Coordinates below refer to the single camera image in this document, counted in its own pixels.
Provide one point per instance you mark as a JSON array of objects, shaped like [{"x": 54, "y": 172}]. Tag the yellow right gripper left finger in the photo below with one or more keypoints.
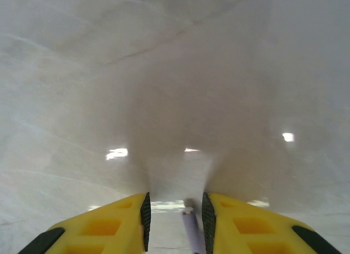
[{"x": 109, "y": 226}]

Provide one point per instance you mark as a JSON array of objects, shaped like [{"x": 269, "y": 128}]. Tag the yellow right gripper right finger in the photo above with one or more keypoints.
[{"x": 246, "y": 226}]

